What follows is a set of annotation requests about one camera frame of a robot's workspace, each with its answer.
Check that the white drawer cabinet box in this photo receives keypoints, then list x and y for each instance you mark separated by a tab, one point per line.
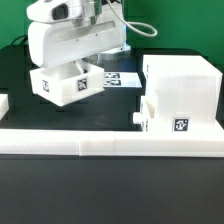
182	92

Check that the white L-shaped wall fence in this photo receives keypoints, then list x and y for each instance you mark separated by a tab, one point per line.
208	143

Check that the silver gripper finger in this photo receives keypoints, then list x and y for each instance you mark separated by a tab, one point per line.
80	68

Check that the white fiducial marker plate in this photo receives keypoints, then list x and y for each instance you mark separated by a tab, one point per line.
122	79

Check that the black raised platform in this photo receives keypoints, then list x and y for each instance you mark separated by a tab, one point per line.
110	110

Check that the white drawer tray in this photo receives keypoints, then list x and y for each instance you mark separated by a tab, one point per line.
145	117
65	84

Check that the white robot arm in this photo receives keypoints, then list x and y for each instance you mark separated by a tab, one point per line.
65	31

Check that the white front drawer tray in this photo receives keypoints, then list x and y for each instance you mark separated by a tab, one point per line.
145	117

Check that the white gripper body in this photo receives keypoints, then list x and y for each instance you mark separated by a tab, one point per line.
63	31

